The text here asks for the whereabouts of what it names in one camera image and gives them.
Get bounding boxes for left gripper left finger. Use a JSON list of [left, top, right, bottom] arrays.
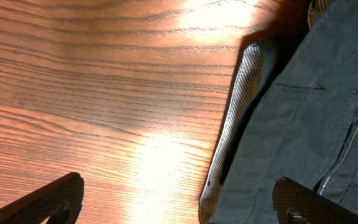
[[0, 172, 85, 224]]

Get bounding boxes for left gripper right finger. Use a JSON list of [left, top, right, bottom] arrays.
[[272, 177, 358, 224]]

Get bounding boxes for black shorts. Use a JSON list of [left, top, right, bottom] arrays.
[[199, 0, 358, 223]]

